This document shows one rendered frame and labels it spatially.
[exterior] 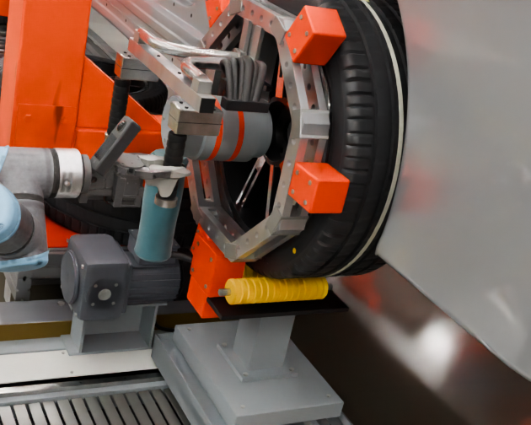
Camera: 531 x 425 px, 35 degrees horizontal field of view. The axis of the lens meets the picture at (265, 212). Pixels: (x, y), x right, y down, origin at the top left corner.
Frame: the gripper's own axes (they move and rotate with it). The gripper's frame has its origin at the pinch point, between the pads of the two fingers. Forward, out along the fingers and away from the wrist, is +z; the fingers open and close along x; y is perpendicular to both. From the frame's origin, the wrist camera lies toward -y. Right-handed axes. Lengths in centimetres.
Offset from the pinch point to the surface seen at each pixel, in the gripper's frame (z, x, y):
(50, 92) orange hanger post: -10, -60, 6
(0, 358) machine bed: -18, -49, 75
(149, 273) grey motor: 16, -42, 47
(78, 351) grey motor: 2, -47, 74
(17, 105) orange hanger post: -18, -60, 10
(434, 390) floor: 110, -23, 83
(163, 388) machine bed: 21, -32, 77
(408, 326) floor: 126, -59, 83
